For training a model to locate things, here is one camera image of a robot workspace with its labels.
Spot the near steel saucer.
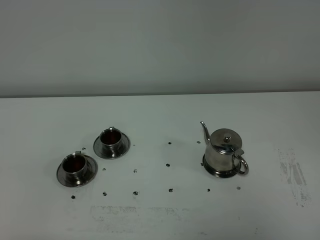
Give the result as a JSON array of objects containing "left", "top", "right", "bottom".
[{"left": 56, "top": 154, "right": 98, "bottom": 188}]

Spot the far steel teacup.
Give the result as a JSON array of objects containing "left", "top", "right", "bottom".
[{"left": 99, "top": 126, "right": 122, "bottom": 152}]

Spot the stainless steel teapot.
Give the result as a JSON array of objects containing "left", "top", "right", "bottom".
[{"left": 200, "top": 121, "right": 249, "bottom": 176}]

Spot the near steel teacup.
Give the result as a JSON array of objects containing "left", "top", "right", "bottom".
[{"left": 62, "top": 151, "right": 88, "bottom": 181}]

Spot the steel teacup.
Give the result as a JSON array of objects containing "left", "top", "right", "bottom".
[
  {"left": 99, "top": 126, "right": 122, "bottom": 152},
  {"left": 62, "top": 151, "right": 88, "bottom": 181}
]

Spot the steel teapot saucer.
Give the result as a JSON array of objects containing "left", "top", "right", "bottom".
[{"left": 202, "top": 155, "right": 242, "bottom": 178}]

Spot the far steel saucer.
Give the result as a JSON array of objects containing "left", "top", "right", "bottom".
[{"left": 93, "top": 133, "right": 131, "bottom": 159}]

